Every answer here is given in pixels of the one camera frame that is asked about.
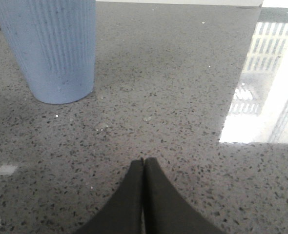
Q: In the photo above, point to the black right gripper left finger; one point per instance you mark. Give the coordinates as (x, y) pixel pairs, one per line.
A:
(122, 213)

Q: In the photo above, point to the light blue ribbed cup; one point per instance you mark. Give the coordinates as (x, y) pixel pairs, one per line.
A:
(54, 43)

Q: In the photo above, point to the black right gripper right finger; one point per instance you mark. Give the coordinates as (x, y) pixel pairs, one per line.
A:
(165, 211)

